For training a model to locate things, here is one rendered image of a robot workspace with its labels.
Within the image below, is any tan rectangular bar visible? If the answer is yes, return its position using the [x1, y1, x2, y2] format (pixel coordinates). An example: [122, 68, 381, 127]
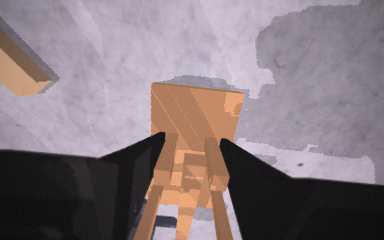
[0, 27, 52, 97]

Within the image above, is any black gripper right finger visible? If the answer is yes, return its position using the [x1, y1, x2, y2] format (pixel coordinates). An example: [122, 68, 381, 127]
[219, 138, 384, 240]

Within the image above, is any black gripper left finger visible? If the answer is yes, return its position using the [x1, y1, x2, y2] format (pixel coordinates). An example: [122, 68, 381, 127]
[0, 132, 166, 240]

